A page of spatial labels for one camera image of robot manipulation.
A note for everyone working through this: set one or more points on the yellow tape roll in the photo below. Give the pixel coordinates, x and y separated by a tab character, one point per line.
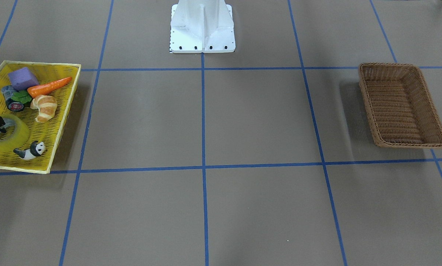
18	136

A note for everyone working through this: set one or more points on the brown wicker basket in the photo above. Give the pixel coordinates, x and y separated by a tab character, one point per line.
399	107

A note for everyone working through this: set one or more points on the toy panda figure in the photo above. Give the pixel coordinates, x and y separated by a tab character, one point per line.
35	150

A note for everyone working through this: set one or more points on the purple foam cube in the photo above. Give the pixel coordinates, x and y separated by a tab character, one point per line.
22	79

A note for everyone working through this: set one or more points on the toy croissant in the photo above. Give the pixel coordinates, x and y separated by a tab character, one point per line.
46	106

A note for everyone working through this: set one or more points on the orange toy carrot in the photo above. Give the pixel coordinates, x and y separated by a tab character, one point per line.
42	89

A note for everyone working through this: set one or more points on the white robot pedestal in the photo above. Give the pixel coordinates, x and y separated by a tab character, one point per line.
202	26

